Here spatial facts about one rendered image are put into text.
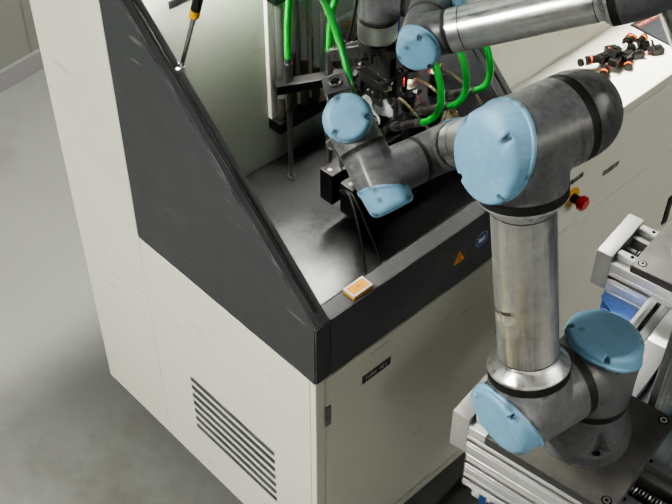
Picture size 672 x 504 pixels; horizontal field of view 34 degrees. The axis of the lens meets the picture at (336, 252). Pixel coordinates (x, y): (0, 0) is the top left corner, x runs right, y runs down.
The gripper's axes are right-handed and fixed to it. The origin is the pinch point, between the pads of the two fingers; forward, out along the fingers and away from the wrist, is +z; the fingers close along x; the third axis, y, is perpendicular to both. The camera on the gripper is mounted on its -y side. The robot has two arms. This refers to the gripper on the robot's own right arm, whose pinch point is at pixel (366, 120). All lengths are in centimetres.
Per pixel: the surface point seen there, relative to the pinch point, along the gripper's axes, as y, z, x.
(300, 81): -21.6, 2.6, 1.8
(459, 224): 21.3, 17.7, 6.1
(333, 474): 22, 68, -30
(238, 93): -31.4, 6.3, -7.4
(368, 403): 22, 52, -20
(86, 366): -76, 113, -36
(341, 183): -1.9, 14.7, -4.9
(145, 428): -46, 113, -36
